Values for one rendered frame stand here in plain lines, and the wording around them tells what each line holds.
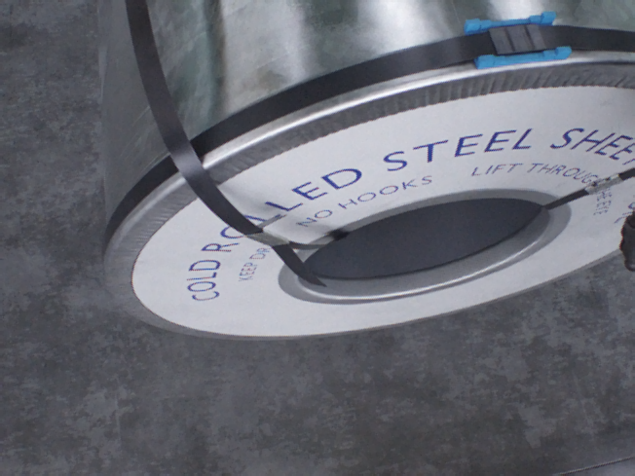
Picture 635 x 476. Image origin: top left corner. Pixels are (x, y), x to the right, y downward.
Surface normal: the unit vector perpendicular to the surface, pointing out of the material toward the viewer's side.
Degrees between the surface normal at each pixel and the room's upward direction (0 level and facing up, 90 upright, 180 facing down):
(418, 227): 19
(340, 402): 0
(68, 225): 0
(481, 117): 90
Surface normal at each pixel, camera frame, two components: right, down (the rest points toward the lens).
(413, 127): 0.18, 0.92
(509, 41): 0.03, -0.37
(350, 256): 0.44, -0.40
